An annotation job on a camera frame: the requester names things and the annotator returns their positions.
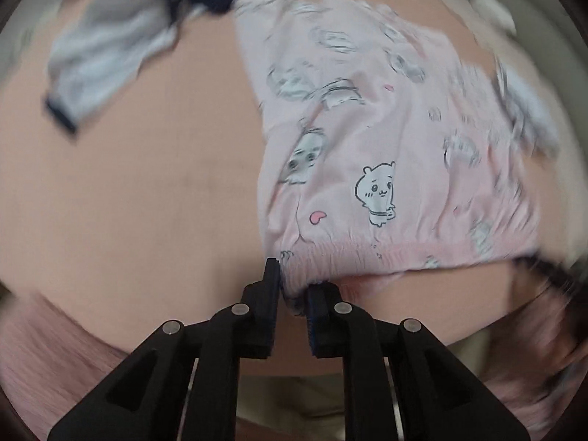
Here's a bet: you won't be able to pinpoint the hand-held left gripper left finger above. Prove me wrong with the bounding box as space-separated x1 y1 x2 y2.
48 257 282 441

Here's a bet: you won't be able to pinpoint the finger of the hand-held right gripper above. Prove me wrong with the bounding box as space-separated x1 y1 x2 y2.
512 255 582 295

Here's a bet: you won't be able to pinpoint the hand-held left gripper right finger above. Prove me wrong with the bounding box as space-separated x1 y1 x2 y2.
307 282 543 441

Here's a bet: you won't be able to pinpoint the pink printed pajama pants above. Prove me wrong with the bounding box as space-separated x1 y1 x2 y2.
232 0 543 318

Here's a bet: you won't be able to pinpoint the peach bed sheet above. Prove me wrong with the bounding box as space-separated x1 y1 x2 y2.
0 0 588 377

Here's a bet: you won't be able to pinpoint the white garment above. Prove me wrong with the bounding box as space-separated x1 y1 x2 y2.
494 57 563 159

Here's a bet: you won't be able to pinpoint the pink fuzzy blanket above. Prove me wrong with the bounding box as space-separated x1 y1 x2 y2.
0 285 588 441

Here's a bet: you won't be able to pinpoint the white cloth on sofa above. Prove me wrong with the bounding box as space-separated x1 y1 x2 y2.
469 0 520 37

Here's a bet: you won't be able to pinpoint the white grey shirt navy trim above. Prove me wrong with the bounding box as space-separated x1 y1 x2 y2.
43 0 182 134

